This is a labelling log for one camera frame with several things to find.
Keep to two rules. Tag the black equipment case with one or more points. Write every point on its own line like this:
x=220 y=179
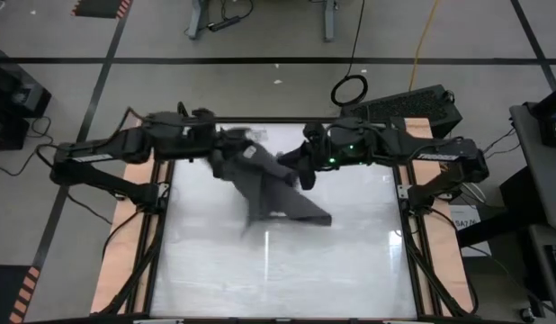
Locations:
x=12 y=90

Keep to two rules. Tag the black mat with orange stripes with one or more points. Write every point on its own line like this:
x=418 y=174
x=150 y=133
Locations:
x=3 y=292
x=98 y=6

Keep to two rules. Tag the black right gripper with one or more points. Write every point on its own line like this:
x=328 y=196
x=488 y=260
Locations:
x=325 y=148

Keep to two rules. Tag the white paper sheet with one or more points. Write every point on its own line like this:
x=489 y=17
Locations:
x=462 y=211

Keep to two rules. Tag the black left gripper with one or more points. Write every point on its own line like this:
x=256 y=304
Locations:
x=230 y=141

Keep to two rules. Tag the grey side table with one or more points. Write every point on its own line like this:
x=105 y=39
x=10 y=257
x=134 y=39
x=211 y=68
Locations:
x=539 y=171

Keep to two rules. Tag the black monitor with pink screen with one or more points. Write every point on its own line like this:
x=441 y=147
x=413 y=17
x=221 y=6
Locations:
x=548 y=117

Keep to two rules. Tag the black power strip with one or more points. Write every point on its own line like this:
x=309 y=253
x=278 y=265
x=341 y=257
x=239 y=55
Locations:
x=224 y=23

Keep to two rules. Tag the brown wooden side board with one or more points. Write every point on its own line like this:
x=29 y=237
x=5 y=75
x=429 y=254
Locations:
x=444 y=243
x=120 y=252

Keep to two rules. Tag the black computer tower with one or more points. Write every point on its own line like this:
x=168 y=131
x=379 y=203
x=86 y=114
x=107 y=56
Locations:
x=404 y=105

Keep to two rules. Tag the grey waffle-weave towel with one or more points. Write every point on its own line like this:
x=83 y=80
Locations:
x=269 y=189

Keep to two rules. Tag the grey cart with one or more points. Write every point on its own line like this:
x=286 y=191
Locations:
x=541 y=270

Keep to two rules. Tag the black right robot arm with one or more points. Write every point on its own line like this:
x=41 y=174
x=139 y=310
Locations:
x=440 y=155

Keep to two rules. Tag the grey desk leg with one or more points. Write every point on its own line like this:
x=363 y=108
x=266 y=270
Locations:
x=329 y=20
x=197 y=18

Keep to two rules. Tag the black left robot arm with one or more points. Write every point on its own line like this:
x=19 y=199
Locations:
x=102 y=148

